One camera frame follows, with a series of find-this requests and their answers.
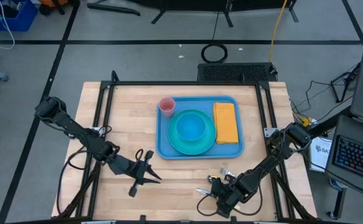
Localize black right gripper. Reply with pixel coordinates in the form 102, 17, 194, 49
210, 174, 248, 219

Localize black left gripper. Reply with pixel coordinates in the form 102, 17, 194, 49
107, 150, 163, 198

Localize silver knife cream handle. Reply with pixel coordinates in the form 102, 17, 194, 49
195, 187, 214, 197

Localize teal plate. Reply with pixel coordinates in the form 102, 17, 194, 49
167, 109, 217, 156

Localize blue bowl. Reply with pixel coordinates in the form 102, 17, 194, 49
176, 112, 207, 142

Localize pink cup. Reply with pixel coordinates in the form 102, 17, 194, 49
158, 96, 176, 118

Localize blue tray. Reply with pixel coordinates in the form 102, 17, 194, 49
155, 95, 245, 161

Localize yellow cloth napkin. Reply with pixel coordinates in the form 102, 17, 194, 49
212, 102, 240, 145

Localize white printed paper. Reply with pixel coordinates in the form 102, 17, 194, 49
308, 136, 333, 173

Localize stool base with wheels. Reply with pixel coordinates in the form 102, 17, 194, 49
326, 186, 347, 220

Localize black computer case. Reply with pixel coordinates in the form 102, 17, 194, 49
197, 62, 278, 83

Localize black keyboard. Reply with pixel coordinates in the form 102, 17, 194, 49
325, 114, 363, 200

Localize black partition screen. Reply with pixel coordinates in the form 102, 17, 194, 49
87, 0, 299, 28

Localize blue storage bin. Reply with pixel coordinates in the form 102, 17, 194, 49
0, 0, 39, 32

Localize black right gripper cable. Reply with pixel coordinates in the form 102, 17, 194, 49
196, 186, 263, 218

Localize black table frame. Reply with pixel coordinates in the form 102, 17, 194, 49
52, 70, 319, 224

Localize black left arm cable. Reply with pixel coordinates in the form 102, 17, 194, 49
55, 125, 113, 216

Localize black coiled cable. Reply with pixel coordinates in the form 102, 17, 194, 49
200, 42, 229, 64

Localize black floor cables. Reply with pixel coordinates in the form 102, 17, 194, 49
289, 62, 361, 126

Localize yellow cable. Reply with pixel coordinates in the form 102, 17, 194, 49
268, 0, 290, 63

